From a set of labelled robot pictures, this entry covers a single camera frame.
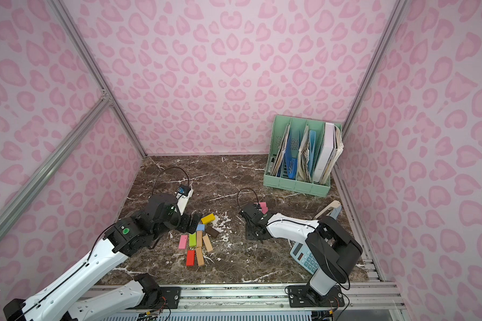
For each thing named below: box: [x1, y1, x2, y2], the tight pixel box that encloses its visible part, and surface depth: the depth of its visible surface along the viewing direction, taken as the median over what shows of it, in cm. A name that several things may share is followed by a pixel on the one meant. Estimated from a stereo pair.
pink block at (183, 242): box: [178, 234, 189, 250], surface depth 88 cm
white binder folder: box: [313, 122, 337, 183], surface depth 95 cm
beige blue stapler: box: [313, 199, 343, 221], surface depth 95 cm
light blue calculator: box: [289, 241, 320, 275], surface depth 82 cm
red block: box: [186, 250, 195, 267], surface depth 84 cm
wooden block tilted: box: [202, 234, 213, 253], surface depth 87 cm
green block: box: [189, 232, 197, 247], surface depth 88 cm
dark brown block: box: [205, 225, 220, 239], surface depth 90 cm
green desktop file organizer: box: [263, 115, 343, 198], surface depth 98 cm
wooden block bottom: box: [195, 246, 205, 267], surface depth 84 cm
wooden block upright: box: [196, 230, 203, 248], surface depth 88 cm
